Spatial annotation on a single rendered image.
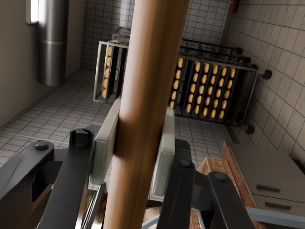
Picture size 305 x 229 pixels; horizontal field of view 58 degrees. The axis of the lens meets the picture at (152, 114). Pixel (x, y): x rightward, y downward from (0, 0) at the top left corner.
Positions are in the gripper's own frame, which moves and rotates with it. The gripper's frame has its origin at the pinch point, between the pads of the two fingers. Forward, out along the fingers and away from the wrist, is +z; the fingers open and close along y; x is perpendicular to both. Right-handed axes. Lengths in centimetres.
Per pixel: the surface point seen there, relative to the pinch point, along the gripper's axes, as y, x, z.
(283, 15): 117, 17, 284
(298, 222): 78, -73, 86
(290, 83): 117, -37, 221
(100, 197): -21, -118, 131
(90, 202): -29, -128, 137
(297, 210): 86, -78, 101
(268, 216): 63, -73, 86
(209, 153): 73, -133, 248
